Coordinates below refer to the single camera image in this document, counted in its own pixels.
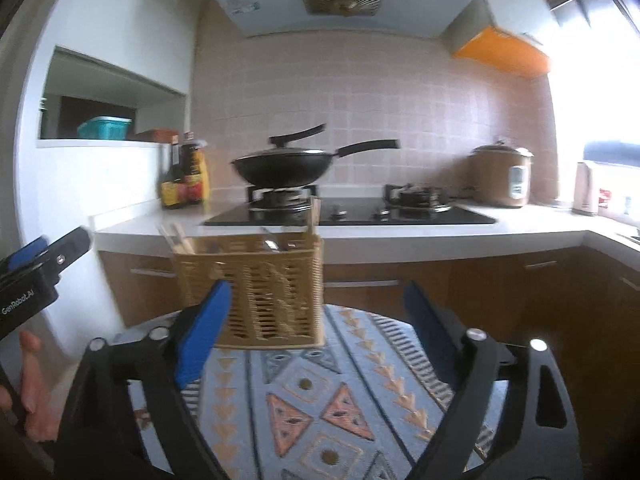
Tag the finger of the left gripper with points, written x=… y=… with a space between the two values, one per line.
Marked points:
x=67 y=250
x=27 y=253

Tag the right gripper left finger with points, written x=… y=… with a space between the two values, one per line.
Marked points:
x=125 y=417

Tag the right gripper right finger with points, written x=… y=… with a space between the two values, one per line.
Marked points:
x=536 y=435

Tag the clear plastic spoon long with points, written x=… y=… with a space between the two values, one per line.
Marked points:
x=271 y=241

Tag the person's left hand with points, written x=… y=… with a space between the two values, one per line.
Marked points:
x=19 y=359

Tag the dark soy sauce bottle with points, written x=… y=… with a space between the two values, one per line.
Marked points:
x=172 y=187

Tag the teal plastic basket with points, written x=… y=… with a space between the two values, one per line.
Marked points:
x=104 y=128

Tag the brown box on shelf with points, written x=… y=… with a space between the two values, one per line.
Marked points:
x=157 y=136

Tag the red label sauce bottle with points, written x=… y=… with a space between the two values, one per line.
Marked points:
x=193 y=165

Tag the patterned blue round mat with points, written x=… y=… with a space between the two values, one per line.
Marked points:
x=362 y=406

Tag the white countertop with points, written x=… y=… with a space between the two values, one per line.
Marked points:
x=514 y=232

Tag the tan woven utensil basket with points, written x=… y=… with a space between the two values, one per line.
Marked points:
x=276 y=295

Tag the black wok with lid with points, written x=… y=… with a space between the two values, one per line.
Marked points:
x=285 y=166

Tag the wooden chopstick right pair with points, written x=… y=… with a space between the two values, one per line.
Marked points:
x=313 y=215

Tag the brown rice cooker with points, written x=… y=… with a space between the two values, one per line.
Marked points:
x=501 y=175

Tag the black gas stove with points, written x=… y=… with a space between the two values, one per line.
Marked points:
x=398 y=205

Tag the window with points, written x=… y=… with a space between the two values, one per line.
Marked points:
x=595 y=72

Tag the orange wall cabinet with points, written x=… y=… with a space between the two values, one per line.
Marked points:
x=475 y=35

